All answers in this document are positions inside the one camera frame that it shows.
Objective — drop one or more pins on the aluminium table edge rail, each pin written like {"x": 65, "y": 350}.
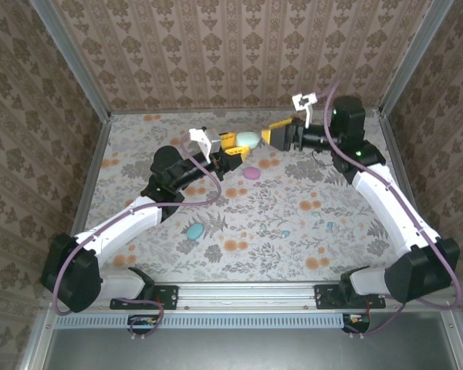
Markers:
{"x": 394, "y": 154}
{"x": 216, "y": 111}
{"x": 92, "y": 165}

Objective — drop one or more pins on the aluminium frame post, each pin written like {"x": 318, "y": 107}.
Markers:
{"x": 414, "y": 58}
{"x": 77, "y": 65}

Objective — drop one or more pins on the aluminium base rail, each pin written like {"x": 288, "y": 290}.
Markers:
{"x": 247, "y": 297}

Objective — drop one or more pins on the floral patterned table cover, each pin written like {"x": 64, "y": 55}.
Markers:
{"x": 247, "y": 262}

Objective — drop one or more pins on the mint green earbud charging case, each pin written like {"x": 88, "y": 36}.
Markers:
{"x": 248, "y": 139}

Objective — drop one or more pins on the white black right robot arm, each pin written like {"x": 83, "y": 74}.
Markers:
{"x": 389, "y": 208}

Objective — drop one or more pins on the pink earbud charging case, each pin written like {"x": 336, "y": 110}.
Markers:
{"x": 251, "y": 173}

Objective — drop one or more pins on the blue earbud charging case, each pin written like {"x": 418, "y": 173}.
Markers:
{"x": 195, "y": 231}

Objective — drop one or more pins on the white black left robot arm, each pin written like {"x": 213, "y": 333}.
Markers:
{"x": 115, "y": 231}

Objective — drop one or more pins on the grey metal shelf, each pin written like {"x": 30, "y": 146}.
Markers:
{"x": 235, "y": 350}

